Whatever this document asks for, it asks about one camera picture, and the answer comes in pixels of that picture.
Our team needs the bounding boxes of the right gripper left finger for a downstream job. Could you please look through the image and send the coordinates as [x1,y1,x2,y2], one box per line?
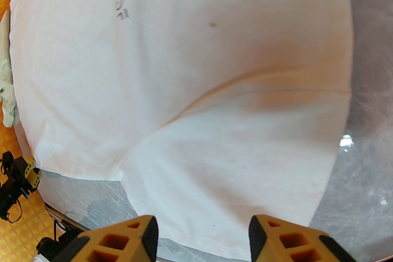
[52,215,159,262]

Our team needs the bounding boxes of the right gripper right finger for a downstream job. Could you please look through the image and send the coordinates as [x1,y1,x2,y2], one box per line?
[248,214,360,262]

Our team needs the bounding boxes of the beige drawstring shorts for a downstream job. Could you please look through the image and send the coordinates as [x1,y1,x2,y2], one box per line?
[0,9,16,128]

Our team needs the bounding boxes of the white t-shirt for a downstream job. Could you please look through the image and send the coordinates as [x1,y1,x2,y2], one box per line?
[9,0,353,262]

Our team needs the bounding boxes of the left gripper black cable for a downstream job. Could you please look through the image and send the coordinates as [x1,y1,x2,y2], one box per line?
[6,199,24,223]

